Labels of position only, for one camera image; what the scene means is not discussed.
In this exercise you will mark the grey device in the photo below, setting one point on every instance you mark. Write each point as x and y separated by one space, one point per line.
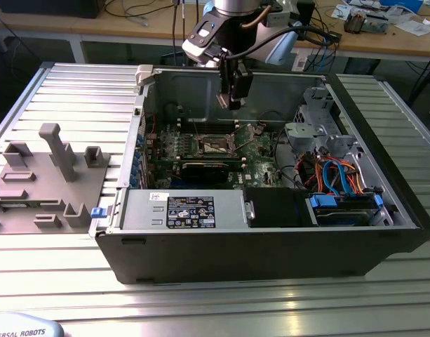
376 24

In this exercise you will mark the hard disk in blue carrier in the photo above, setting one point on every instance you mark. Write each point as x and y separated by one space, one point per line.
341 210

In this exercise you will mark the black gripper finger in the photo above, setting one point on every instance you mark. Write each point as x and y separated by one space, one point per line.
242 84
226 75

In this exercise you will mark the white printed card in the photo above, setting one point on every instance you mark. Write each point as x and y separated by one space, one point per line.
300 63

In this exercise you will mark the blue box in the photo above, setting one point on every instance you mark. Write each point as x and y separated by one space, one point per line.
402 4

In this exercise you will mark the silver metal disk bay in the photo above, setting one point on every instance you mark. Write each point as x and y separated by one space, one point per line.
302 133

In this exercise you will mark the white papers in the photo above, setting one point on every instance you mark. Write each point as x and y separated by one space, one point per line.
416 27

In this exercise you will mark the pale blue teach pendant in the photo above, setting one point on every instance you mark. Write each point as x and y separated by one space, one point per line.
25 326

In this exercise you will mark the wooden desk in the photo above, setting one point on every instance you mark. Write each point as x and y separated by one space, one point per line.
137 29

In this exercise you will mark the black open PC case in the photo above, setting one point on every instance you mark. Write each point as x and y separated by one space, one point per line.
235 256

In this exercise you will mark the small black device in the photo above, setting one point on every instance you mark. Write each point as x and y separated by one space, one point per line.
335 36

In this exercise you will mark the black drive bay cover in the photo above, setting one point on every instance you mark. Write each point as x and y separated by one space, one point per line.
274 207

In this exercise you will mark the pale grey case latch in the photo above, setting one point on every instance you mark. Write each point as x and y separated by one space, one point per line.
144 73

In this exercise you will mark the silver CPU plate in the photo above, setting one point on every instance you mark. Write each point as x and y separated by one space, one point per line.
223 99

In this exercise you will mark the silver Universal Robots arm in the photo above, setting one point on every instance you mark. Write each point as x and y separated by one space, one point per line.
235 5

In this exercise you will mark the green motherboard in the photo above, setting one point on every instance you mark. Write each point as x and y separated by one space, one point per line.
256 165

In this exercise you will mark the black graphics card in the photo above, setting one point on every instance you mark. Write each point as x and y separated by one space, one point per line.
204 172

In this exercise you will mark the copper coil cooler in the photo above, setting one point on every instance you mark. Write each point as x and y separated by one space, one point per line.
355 22

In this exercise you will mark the grey parts rack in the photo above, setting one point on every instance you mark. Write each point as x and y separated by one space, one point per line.
42 189

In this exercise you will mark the black RAM slot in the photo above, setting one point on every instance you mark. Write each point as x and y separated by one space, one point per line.
200 124
200 130

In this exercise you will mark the CPU socket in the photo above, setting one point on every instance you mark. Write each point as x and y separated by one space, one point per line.
211 149

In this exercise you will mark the silver power supply with label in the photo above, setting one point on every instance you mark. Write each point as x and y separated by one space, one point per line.
144 210

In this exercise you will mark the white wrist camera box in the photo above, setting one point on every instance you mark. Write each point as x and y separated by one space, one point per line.
197 47

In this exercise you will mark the blue case latch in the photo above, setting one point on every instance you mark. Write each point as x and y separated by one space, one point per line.
97 212

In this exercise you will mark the black upright box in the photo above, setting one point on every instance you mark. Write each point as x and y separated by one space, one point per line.
307 10

